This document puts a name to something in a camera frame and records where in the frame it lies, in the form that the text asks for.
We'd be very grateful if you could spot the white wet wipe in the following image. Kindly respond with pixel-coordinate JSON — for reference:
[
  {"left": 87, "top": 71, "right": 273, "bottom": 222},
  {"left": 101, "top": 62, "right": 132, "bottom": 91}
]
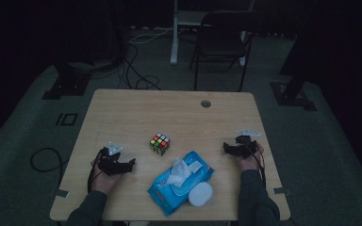
[{"left": 166, "top": 157, "right": 204, "bottom": 186}]

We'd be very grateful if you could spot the right hand-held gripper cable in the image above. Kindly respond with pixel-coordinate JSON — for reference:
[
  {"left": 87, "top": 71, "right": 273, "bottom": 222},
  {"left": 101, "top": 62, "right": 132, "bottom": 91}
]
[{"left": 244, "top": 142, "right": 268, "bottom": 189}]

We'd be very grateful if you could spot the grey tape piece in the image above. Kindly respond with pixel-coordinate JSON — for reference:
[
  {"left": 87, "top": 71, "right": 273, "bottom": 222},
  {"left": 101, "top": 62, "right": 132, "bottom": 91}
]
[
  {"left": 272, "top": 186, "right": 292, "bottom": 196},
  {"left": 54, "top": 188, "right": 71, "bottom": 199}
]

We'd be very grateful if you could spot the black stand with base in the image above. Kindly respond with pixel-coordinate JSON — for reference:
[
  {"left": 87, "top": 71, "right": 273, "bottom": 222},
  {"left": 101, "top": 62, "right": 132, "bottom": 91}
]
[
  {"left": 270, "top": 0, "right": 319, "bottom": 112},
  {"left": 41, "top": 60, "right": 92, "bottom": 101}
]

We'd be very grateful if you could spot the colourful puzzle cube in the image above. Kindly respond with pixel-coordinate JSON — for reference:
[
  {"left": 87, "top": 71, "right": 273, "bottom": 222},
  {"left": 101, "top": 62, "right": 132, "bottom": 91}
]
[{"left": 149, "top": 132, "right": 171, "bottom": 157}]

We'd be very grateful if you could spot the person's left hand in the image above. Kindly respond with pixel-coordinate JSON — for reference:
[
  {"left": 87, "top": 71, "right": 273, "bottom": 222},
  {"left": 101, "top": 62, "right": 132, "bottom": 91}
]
[{"left": 90, "top": 159, "right": 124, "bottom": 196}]

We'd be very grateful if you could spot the person's right hand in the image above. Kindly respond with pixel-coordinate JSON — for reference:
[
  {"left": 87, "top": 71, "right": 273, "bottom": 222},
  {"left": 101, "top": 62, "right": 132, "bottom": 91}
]
[{"left": 235, "top": 142, "right": 265, "bottom": 172}]

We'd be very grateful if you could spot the hand-held gripper cable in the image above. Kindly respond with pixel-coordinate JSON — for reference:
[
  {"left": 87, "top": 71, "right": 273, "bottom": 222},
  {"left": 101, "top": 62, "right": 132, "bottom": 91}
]
[
  {"left": 87, "top": 147, "right": 106, "bottom": 194},
  {"left": 244, "top": 142, "right": 268, "bottom": 189}
]

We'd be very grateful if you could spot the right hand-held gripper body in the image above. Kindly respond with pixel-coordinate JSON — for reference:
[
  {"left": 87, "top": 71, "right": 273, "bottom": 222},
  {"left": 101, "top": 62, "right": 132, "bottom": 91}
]
[{"left": 231, "top": 129, "right": 261, "bottom": 159}]

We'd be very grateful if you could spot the black floor cable bundle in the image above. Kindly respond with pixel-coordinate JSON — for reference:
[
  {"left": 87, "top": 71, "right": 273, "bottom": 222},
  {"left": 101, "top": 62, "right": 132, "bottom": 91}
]
[{"left": 89, "top": 40, "right": 163, "bottom": 92}]

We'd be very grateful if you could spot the white round lid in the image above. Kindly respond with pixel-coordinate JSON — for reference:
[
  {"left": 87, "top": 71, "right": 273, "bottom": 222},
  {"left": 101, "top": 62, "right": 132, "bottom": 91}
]
[{"left": 188, "top": 181, "right": 214, "bottom": 208}]

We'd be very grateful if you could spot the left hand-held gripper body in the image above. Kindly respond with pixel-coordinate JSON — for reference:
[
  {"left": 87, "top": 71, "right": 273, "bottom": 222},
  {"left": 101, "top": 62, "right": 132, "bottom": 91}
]
[{"left": 95, "top": 140, "right": 130, "bottom": 177}]

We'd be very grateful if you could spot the white floor cable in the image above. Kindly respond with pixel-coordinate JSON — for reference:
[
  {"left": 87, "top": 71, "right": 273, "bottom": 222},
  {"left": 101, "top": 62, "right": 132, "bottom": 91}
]
[{"left": 127, "top": 27, "right": 174, "bottom": 44}]

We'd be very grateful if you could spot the left hand-held gripper cable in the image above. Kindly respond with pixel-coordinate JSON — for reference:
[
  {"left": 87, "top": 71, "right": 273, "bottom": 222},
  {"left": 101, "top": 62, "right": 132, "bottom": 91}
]
[{"left": 87, "top": 147, "right": 106, "bottom": 194}]

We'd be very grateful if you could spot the black folding chair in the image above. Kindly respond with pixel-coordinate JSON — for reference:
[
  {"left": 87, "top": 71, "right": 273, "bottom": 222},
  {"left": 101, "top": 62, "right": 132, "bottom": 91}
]
[{"left": 189, "top": 10, "right": 266, "bottom": 92}]

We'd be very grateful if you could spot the blue wet wipe packet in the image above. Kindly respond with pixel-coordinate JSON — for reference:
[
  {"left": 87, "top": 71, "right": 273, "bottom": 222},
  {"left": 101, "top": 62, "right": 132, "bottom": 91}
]
[{"left": 147, "top": 150, "right": 215, "bottom": 218}]

